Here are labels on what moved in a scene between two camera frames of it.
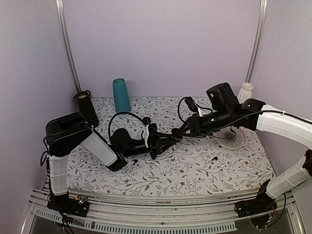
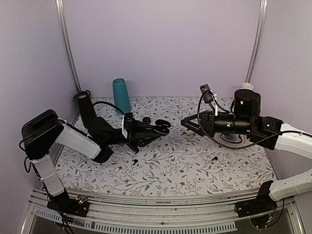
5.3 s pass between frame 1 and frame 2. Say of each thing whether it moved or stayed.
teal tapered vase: stayed
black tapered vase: stayed
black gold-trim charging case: moved
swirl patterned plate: stayed
